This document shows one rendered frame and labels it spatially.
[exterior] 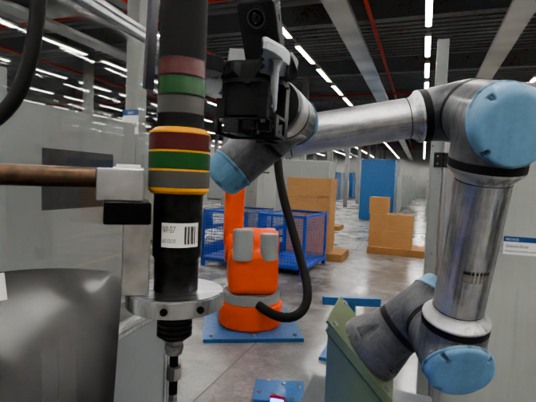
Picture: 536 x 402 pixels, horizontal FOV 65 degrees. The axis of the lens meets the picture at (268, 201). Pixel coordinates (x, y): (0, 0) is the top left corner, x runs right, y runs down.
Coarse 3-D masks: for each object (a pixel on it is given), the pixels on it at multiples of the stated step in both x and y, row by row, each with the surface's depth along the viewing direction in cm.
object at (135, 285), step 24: (120, 168) 27; (96, 192) 27; (120, 192) 27; (120, 216) 27; (144, 216) 28; (144, 240) 28; (144, 264) 28; (144, 288) 28; (216, 288) 31; (144, 312) 27; (168, 312) 27; (192, 312) 28
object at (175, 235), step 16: (160, 208) 29; (176, 208) 29; (192, 208) 29; (160, 224) 29; (176, 224) 29; (192, 224) 29; (160, 240) 29; (176, 240) 29; (192, 240) 29; (160, 256) 29; (176, 256) 29; (192, 256) 29; (160, 272) 29; (176, 272) 29; (192, 272) 30; (160, 288) 29; (176, 288) 29; (192, 288) 30; (160, 320) 30; (176, 320) 30; (160, 336) 30; (176, 336) 30
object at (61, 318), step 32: (32, 288) 40; (64, 288) 41; (96, 288) 43; (0, 320) 37; (32, 320) 38; (64, 320) 39; (96, 320) 40; (0, 352) 35; (32, 352) 36; (64, 352) 37; (96, 352) 38; (0, 384) 33; (32, 384) 34; (64, 384) 35; (96, 384) 36
